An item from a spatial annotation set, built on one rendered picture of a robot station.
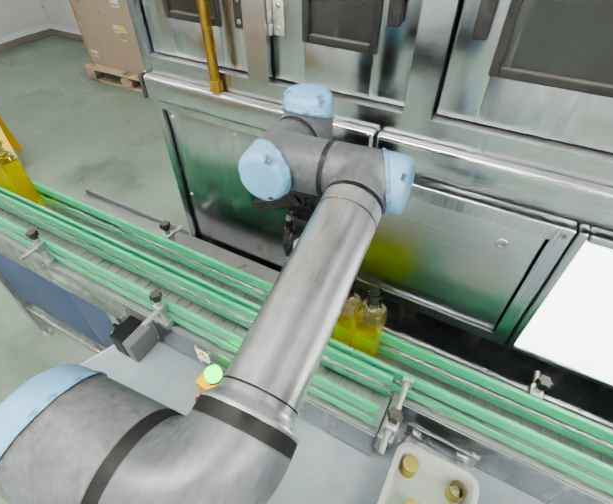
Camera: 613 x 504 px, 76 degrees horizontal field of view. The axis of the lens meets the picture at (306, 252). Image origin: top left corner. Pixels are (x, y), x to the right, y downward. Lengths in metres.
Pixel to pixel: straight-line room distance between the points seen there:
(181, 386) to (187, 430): 0.81
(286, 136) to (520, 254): 0.49
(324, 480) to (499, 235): 0.65
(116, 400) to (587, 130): 0.69
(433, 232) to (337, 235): 0.43
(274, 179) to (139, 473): 0.34
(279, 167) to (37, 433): 0.35
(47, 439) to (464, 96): 0.68
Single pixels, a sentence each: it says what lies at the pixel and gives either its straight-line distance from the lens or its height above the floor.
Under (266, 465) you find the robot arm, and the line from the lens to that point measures 0.34.
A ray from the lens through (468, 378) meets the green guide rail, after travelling 0.97.
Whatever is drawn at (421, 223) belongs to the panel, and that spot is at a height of 1.23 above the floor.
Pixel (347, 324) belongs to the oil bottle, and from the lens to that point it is 0.86.
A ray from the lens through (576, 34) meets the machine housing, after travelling 0.69.
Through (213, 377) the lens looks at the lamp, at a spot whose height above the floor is 0.85.
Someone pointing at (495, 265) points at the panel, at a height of 1.19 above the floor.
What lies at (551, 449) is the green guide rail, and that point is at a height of 0.94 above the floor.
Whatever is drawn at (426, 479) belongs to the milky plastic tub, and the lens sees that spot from 1.04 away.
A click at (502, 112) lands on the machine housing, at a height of 1.46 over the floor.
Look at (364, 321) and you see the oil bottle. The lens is 0.83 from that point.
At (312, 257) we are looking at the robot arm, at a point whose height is 1.46.
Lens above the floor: 1.74
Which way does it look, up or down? 45 degrees down
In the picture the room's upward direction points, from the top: straight up
